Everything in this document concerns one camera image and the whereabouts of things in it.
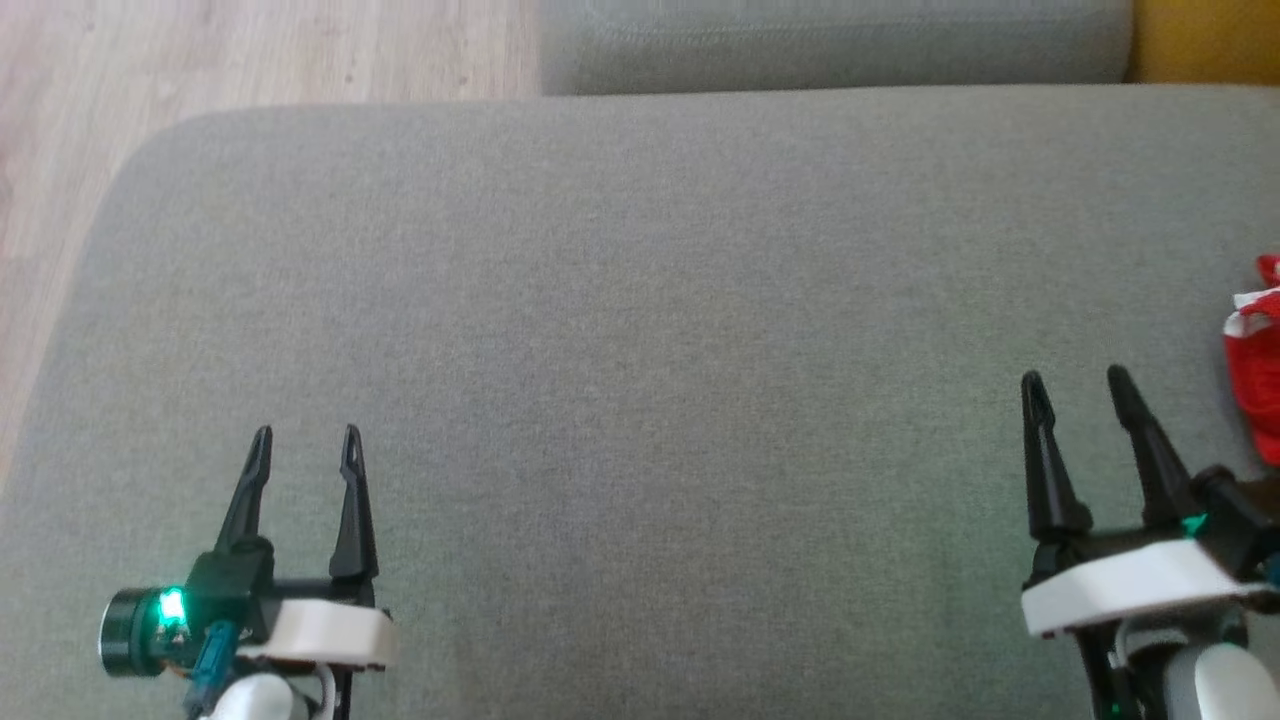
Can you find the yellow fabric cushion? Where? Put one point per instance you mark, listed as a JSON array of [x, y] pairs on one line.
[[1210, 40]]

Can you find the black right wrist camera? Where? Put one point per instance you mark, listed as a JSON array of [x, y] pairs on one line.
[[1240, 520]]

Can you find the red white basketball jersey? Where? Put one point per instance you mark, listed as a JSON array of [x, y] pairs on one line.
[[1260, 380]]

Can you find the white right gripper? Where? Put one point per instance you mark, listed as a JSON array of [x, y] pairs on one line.
[[1130, 585]]

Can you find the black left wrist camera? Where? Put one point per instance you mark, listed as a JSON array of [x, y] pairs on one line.
[[160, 625]]

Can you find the large grey sofa seat cushion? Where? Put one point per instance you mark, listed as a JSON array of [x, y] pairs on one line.
[[650, 400]]

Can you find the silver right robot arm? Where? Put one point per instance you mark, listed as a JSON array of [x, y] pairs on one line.
[[1200, 680]]

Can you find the small grey sofa cushion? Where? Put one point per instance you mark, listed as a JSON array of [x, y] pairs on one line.
[[830, 40]]

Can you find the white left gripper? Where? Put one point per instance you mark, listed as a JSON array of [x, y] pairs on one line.
[[330, 630]]

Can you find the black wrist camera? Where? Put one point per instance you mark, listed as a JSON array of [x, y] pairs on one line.
[[160, 625], [1240, 520]]

